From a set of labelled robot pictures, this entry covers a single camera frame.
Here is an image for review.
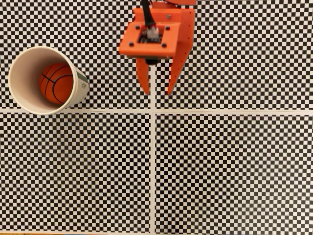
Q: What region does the black camera cable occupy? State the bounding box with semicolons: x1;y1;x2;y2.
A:
141;0;157;26

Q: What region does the orange camera mount with board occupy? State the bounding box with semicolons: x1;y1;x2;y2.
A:
119;7;183;65

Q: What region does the white paper cup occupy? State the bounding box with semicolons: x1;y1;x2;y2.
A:
8;46;89;116

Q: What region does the small orange basketball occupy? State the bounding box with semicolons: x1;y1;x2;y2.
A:
38;62;74;104

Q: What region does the black white checkerboard paper sheet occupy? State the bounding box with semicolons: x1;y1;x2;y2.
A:
0;110;154;234
153;0;313;113
153;111;313;235
0;0;154;112

